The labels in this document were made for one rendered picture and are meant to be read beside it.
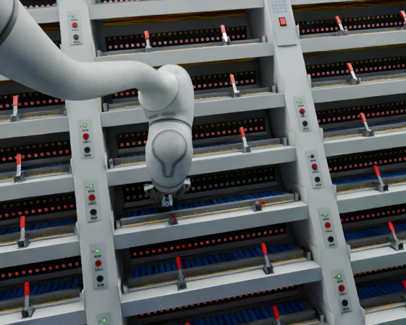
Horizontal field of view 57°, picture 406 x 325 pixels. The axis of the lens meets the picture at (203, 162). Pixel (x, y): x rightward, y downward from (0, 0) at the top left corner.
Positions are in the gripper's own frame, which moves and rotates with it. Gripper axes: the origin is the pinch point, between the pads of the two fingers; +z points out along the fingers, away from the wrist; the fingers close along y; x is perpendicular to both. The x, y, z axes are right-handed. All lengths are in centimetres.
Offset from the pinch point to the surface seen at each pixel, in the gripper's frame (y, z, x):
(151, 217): 5.3, 2.7, 4.6
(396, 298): -69, 9, 41
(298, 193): -42.5, 1.0, 4.2
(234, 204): -21.3, 2.2, 4.5
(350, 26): -84, 2, -62
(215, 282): -10.8, 2.9, 26.8
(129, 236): 12.5, -0.6, 9.9
